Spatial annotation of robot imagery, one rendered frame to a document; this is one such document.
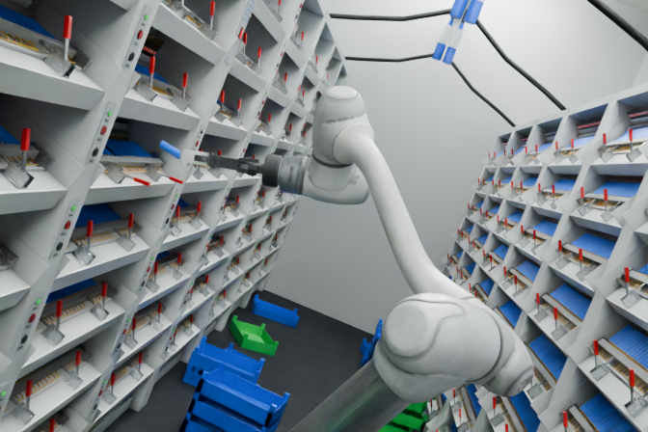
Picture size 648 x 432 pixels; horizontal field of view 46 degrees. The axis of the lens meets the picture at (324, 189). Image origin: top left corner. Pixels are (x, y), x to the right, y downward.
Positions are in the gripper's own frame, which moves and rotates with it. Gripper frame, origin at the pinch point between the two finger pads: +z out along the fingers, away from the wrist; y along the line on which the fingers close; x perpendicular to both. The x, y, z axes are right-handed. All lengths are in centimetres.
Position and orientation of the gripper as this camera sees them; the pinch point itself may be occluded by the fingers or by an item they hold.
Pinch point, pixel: (196, 157)
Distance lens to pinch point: 180.8
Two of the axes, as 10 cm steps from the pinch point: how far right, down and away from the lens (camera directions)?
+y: -0.8, 0.2, -10.0
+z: -9.8, -1.7, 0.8
